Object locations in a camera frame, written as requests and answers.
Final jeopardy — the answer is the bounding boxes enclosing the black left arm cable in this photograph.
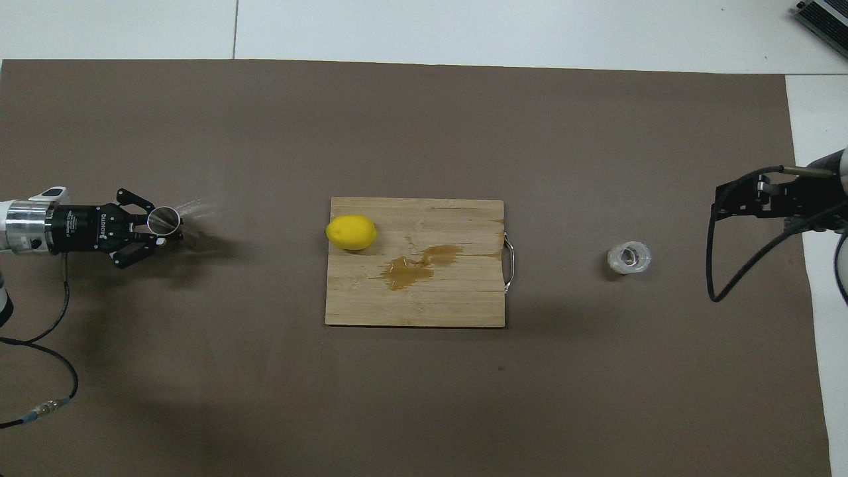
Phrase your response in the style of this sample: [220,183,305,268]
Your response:
[0,255,79,430]

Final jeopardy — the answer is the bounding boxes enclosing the brown paper table mat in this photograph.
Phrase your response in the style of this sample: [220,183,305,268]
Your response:
[0,60,832,477]

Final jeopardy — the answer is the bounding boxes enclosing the metal double jigger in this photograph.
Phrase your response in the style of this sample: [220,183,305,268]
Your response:
[147,205,209,249]

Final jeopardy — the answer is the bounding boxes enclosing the wooden cutting board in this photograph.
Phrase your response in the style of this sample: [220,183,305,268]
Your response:
[325,197,516,329]

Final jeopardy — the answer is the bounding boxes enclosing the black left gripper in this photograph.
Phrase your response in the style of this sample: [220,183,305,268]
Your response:
[54,188,166,269]

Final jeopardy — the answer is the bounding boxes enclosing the yellow lemon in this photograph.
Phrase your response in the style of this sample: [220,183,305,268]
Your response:
[325,215,378,251]

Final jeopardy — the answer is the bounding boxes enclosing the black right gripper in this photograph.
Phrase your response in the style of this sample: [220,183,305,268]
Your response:
[712,174,848,231]

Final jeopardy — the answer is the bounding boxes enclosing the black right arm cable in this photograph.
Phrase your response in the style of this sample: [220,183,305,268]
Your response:
[706,166,848,303]

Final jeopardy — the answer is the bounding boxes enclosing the black ribbed device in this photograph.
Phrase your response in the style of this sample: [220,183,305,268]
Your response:
[795,0,848,62]

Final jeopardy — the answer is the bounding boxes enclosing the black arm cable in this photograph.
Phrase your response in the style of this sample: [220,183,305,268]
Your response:
[0,255,79,430]
[706,166,848,303]

